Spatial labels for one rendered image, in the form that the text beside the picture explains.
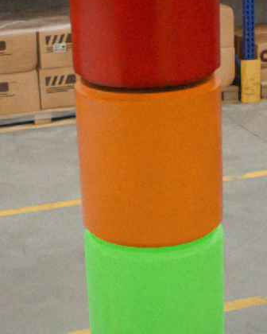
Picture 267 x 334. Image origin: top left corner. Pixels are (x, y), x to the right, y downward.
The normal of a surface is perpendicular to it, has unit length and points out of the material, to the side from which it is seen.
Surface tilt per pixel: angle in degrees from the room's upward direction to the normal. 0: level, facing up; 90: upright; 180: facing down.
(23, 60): 90
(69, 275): 0
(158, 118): 90
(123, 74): 90
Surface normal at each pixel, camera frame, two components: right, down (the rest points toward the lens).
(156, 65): 0.16, 0.30
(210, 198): 0.81, 0.15
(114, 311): -0.58, 0.27
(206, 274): 0.63, 0.22
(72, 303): -0.04, -0.95
